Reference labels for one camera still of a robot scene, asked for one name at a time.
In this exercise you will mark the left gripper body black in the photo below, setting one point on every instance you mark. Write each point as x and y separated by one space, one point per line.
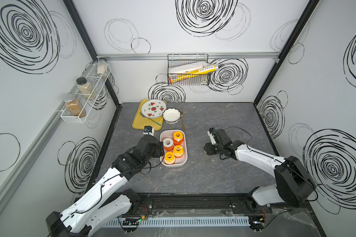
158 150

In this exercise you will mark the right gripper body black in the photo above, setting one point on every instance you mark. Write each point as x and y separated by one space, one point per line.
213 149

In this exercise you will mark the yellow tape roll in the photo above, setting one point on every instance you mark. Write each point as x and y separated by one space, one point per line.
178 135
169 158

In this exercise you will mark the white plastic storage box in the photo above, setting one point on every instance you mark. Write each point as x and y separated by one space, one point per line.
179 161

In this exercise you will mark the orange tape roll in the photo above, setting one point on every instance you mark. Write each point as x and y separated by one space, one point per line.
177 143
168 144

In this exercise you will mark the yellow tape roll end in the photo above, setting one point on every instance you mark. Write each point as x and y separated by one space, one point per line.
178 151

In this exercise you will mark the orange tape roll front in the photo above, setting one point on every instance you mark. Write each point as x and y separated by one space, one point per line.
168 144

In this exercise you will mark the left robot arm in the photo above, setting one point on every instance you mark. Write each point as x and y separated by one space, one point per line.
92 211

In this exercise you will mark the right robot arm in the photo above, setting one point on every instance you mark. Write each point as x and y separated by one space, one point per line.
293 184

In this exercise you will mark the yellow white foil box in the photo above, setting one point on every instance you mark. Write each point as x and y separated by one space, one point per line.
195 74

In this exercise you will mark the iridescent blue-green fork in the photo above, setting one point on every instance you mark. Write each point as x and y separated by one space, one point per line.
150 119

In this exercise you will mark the yellow plastic tray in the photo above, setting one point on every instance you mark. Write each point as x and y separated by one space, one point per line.
140 122

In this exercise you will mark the watermelon pattern plate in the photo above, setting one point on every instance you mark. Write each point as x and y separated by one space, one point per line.
153 108

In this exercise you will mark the white scalloped bowl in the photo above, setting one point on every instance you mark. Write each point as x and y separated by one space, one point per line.
171 116

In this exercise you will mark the gold ornate fork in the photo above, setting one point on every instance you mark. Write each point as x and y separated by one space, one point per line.
182 119

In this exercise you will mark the spice jar black lid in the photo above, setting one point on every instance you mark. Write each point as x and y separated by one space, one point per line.
86 89

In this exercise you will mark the spice jar brown contents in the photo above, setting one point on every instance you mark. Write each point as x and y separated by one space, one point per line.
73 105

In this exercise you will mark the spice jar far white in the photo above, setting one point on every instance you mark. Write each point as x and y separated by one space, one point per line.
102 66

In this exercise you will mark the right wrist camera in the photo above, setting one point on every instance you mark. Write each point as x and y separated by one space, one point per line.
210 134

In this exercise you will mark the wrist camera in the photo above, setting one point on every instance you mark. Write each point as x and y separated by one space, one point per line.
148 130
210 134

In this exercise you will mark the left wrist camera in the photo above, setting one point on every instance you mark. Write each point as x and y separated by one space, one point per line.
148 130

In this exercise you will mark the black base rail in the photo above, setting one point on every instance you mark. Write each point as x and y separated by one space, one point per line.
151 204

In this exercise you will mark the white slotted cable duct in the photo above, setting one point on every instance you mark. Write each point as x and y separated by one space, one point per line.
225 221

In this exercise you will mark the white wire spice rack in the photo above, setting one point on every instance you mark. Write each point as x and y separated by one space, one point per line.
93 108

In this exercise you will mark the black wire wall basket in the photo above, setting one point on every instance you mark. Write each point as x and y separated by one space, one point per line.
182 59

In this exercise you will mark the silver horizontal wall rail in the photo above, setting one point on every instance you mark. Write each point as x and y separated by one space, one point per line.
164 56

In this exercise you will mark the black vertical frame post left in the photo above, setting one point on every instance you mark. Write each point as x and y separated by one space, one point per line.
73 12

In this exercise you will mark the black vertical frame post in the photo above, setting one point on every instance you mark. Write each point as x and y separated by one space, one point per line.
308 11
73 12

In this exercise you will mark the silver left wall rail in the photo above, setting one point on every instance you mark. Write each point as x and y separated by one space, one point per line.
25 115

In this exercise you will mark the black vertical frame post right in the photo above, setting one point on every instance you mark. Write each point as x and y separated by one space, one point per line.
308 11

